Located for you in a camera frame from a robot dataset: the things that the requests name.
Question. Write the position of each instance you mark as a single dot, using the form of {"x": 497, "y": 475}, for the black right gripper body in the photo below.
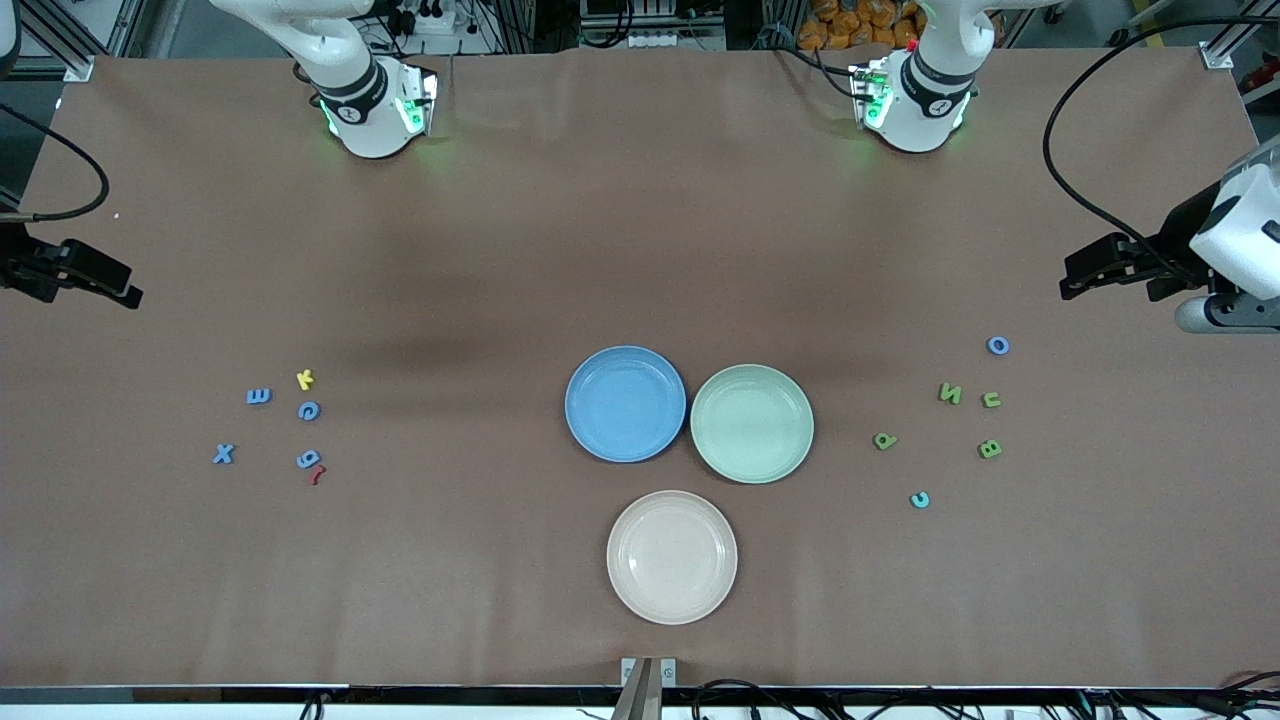
{"x": 22, "y": 262}

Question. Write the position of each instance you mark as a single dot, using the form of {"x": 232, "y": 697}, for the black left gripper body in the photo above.
{"x": 1177, "y": 243}

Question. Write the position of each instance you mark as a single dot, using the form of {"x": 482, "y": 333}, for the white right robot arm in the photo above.
{"x": 370, "y": 110}

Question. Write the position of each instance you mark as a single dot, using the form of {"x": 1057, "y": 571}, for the aluminium frame profile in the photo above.
{"x": 78, "y": 68}
{"x": 1216, "y": 56}

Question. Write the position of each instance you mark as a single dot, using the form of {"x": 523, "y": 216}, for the red foam letter I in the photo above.
{"x": 317, "y": 476}

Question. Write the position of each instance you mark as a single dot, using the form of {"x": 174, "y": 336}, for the blue foam letter X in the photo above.
{"x": 223, "y": 454}

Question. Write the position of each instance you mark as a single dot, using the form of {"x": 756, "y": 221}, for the blue foam digit six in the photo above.
{"x": 312, "y": 455}

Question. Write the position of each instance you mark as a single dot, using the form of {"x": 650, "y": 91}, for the green foam letter P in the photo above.
{"x": 891, "y": 438}

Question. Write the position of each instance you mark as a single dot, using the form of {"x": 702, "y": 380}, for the blue foam letter E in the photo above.
{"x": 259, "y": 396}

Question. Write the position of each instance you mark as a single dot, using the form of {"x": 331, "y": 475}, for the green foam letter B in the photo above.
{"x": 989, "y": 449}

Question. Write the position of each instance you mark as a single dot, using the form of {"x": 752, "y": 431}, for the beige plate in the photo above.
{"x": 672, "y": 557}

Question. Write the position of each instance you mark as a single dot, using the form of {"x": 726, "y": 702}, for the white power strip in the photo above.
{"x": 430, "y": 20}
{"x": 655, "y": 40}

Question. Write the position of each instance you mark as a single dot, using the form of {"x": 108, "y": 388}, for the yellow foam letter K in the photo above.
{"x": 305, "y": 379}

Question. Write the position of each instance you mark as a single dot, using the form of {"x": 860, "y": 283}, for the blue foam letter O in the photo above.
{"x": 990, "y": 346}

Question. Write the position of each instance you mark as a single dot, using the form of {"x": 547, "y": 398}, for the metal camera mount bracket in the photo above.
{"x": 648, "y": 690}

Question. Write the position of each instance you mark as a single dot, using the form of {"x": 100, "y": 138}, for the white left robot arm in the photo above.
{"x": 925, "y": 110}

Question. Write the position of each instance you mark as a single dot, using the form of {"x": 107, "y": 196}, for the blue foam letter G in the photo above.
{"x": 303, "y": 411}

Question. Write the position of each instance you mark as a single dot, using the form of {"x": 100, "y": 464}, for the green plate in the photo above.
{"x": 752, "y": 425}

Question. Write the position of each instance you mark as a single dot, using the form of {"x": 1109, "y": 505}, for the teal foam letter C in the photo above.
{"x": 924, "y": 504}

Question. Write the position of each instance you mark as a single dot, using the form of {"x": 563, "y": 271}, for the orange objects pile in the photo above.
{"x": 860, "y": 20}

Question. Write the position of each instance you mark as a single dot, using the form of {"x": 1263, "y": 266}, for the blue plate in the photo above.
{"x": 625, "y": 405}

